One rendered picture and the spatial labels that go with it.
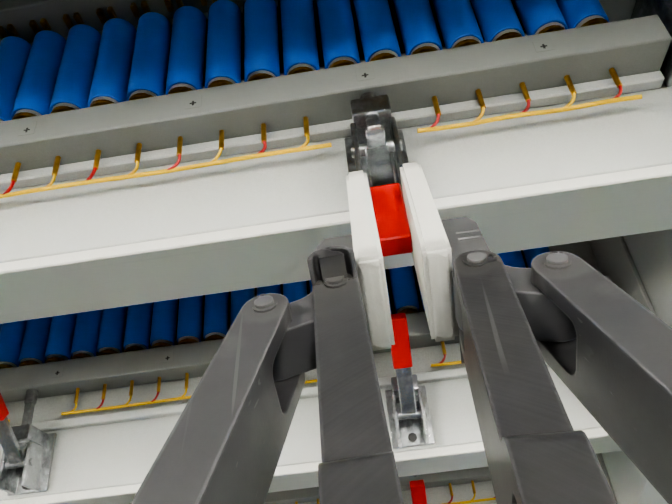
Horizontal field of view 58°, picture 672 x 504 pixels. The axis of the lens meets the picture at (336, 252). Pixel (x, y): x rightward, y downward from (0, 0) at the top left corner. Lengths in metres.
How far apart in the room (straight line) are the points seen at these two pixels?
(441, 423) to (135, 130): 0.27
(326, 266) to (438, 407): 0.29
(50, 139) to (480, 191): 0.20
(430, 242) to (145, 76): 0.21
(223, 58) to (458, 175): 0.13
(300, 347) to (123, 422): 0.33
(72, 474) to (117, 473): 0.03
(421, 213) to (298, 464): 0.28
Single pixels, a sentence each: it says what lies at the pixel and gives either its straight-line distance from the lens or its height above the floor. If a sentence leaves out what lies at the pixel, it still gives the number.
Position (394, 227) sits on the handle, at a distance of 0.21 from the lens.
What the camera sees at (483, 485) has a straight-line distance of 0.62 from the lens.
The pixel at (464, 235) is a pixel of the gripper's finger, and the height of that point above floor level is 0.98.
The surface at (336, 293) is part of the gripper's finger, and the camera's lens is 0.15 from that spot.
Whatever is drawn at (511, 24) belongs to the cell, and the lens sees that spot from 0.32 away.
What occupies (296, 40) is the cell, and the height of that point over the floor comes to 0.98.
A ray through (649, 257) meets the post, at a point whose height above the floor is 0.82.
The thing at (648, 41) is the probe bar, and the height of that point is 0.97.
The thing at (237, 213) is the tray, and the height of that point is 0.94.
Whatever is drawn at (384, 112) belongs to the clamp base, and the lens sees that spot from 0.27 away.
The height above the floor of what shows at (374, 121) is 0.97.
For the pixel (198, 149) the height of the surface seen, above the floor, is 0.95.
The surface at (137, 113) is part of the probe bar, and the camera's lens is 0.31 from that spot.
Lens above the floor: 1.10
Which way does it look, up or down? 40 degrees down
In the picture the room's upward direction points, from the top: 11 degrees counter-clockwise
